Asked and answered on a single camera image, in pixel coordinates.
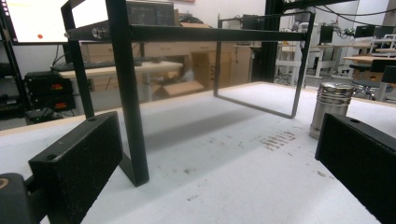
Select black metal shelf rack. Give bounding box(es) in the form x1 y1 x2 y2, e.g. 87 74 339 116
61 0 316 188

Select black electronic box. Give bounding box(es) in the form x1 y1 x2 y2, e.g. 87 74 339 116
23 70 77 112

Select wooden work table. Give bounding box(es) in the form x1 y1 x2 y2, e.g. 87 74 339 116
342 54 396 82

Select steel shaker jar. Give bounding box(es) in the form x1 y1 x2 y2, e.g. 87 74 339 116
308 81 355 140

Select white computer monitor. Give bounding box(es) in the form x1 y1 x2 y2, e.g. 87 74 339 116
0 0 109 46

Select dark computer monitor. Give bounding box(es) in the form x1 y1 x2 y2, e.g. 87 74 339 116
318 25 334 45

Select open cardboard box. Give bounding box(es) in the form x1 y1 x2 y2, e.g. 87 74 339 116
154 79 205 100

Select black metal post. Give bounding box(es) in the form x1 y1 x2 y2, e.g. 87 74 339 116
259 0 285 84

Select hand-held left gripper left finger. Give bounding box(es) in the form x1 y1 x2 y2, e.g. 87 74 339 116
28 111 124 224

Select black keyboard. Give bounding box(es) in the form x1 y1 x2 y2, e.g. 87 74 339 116
50 59 143 73

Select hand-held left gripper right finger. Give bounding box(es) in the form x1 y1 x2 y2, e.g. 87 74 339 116
315 112 396 224

